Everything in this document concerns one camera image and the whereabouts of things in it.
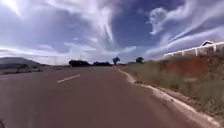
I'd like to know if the lone tree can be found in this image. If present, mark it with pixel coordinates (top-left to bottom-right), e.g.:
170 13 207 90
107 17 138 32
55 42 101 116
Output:
112 56 121 66

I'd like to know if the dark clump of trees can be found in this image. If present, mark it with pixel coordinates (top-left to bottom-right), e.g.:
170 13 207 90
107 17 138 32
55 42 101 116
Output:
68 59 114 68

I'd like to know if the round dark tree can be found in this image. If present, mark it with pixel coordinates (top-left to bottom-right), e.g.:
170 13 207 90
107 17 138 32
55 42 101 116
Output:
135 56 145 65

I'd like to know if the reddish grey asphalt road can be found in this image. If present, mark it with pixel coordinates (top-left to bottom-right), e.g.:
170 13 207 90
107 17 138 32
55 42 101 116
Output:
0 66 208 128

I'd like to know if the white dashed centre line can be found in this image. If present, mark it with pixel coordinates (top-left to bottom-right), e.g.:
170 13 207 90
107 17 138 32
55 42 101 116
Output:
56 73 81 84

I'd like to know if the white road edge line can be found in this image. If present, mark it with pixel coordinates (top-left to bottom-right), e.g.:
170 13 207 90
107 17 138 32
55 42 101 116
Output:
114 66 224 128

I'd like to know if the dry grass verge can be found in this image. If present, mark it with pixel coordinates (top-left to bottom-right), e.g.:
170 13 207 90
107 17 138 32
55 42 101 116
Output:
118 53 224 118

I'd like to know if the dry flat field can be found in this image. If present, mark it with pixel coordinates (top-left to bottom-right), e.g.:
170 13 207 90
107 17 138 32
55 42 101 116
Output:
0 64 71 76

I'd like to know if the dark hill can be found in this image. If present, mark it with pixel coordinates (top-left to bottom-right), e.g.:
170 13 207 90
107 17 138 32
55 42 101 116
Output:
0 56 48 70

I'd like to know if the building with gabled roof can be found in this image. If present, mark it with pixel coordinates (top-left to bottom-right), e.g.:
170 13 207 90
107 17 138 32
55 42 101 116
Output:
199 39 216 48

